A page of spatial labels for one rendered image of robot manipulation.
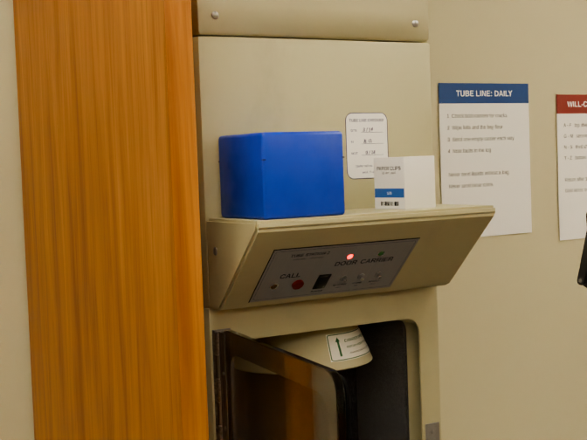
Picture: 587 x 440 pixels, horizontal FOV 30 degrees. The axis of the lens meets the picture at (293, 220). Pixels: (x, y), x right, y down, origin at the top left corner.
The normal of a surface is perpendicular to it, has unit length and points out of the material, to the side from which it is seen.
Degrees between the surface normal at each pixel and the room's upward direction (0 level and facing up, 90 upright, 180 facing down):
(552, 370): 90
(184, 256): 90
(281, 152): 90
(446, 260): 135
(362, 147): 90
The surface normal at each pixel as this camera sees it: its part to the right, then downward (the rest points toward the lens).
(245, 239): -0.86, 0.06
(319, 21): 0.51, 0.03
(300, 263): 0.39, 0.73
